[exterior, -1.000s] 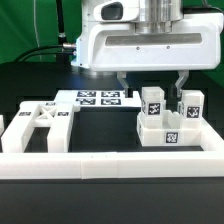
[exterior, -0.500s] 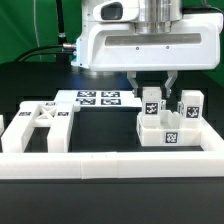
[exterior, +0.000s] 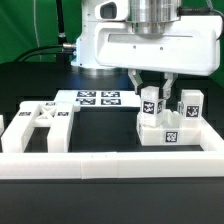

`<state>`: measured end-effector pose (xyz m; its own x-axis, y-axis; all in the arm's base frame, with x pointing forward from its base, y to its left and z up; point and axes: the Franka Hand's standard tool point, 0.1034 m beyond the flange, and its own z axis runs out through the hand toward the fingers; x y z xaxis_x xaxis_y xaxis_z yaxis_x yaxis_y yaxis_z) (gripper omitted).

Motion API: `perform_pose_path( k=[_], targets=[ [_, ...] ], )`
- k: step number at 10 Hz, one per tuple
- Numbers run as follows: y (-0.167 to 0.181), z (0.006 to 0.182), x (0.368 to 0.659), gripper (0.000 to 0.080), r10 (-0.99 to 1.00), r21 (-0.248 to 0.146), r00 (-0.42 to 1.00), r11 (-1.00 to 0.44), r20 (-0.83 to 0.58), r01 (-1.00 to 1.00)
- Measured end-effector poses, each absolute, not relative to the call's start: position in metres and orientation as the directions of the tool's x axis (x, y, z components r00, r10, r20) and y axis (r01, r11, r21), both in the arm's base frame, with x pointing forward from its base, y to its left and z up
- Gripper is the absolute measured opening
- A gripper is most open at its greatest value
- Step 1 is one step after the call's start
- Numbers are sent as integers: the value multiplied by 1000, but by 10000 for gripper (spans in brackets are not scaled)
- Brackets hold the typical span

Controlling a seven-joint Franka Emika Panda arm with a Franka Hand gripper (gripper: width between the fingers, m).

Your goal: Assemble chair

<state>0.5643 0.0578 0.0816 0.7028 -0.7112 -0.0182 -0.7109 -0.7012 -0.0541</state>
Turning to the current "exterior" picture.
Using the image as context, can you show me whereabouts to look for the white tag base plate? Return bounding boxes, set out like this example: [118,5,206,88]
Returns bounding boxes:
[54,90,140,108]

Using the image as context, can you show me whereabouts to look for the white chair seat part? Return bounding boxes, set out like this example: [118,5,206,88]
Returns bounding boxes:
[136,109,203,146]

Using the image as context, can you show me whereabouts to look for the white U-shaped fence frame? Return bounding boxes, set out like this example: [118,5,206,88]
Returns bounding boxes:
[0,126,224,179]

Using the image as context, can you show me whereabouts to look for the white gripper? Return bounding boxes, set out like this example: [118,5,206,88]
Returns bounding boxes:
[94,16,222,100]

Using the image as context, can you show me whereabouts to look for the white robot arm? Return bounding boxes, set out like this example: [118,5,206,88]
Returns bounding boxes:
[72,0,224,99]

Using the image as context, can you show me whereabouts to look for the black cables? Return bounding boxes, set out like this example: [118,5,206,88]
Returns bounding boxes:
[13,0,78,63]

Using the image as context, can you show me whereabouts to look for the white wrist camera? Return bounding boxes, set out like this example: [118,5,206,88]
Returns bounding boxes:
[95,0,130,21]

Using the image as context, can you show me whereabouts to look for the white small chair post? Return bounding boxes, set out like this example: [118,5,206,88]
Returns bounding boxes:
[140,86,164,127]

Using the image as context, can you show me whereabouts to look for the white chair backrest part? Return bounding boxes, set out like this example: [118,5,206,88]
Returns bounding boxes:
[1,101,81,153]

